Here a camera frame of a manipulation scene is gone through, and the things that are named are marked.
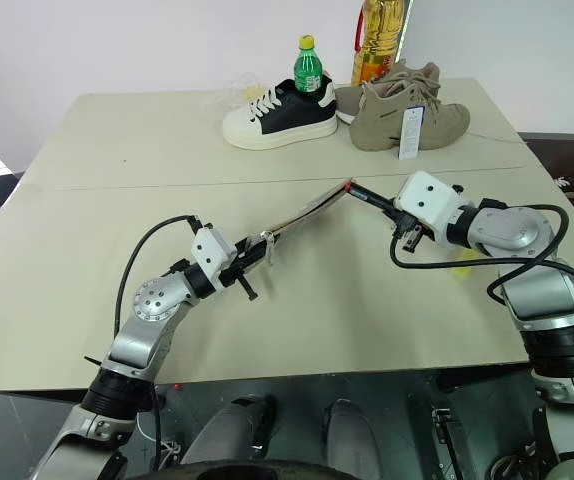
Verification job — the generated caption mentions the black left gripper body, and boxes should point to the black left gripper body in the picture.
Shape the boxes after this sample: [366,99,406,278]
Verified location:
[216,238,259,303]

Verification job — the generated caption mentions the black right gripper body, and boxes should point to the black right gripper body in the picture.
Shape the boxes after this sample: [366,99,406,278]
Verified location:
[391,208,439,253]

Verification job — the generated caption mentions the red marker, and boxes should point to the red marker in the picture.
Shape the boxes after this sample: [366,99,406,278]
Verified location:
[344,181,399,213]

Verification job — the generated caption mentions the white and blue shoe tag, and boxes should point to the white and blue shoe tag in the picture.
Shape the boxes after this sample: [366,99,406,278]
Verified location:
[397,106,425,162]

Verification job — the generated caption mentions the beige sneaker with tag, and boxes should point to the beige sneaker with tag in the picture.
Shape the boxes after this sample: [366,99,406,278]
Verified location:
[349,81,472,153]

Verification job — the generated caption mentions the white and black sneaker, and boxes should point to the white and black sneaker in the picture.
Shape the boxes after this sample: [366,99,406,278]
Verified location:
[221,77,340,151]

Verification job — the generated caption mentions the clear plastic bag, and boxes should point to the clear plastic bag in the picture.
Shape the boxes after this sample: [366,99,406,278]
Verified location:
[198,72,273,110]

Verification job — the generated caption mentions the yellow cooking oil bottle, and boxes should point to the yellow cooking oil bottle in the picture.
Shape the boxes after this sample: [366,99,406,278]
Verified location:
[350,0,406,87]

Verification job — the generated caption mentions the green plastic bottle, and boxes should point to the green plastic bottle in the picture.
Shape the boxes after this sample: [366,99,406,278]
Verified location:
[293,34,325,95]

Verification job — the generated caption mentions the grey rounded robot leg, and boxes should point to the grey rounded robot leg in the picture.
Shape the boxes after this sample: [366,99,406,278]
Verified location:
[321,398,384,480]
[180,394,279,467]

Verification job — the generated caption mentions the dark curved robot torso rim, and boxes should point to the dark curved robot torso rim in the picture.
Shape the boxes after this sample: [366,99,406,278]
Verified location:
[160,457,368,480]

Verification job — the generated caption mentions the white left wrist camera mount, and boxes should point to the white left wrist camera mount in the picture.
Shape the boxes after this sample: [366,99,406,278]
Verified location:
[189,226,236,290]

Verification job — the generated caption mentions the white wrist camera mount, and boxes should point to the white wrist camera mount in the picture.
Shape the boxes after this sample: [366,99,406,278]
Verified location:
[393,170,469,242]
[189,226,236,290]

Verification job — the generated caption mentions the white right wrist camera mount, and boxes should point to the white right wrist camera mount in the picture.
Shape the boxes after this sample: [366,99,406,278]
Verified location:
[393,170,469,242]

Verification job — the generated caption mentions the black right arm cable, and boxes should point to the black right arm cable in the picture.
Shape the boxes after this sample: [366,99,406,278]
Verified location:
[388,203,574,331]

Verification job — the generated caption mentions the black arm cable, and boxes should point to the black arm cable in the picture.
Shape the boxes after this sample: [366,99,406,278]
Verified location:
[113,214,203,335]
[388,203,574,331]

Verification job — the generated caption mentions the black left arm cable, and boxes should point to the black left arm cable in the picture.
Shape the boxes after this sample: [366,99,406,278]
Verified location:
[113,214,203,335]

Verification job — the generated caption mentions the thin white string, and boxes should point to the thin white string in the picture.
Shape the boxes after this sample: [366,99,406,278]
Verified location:
[466,129,529,147]

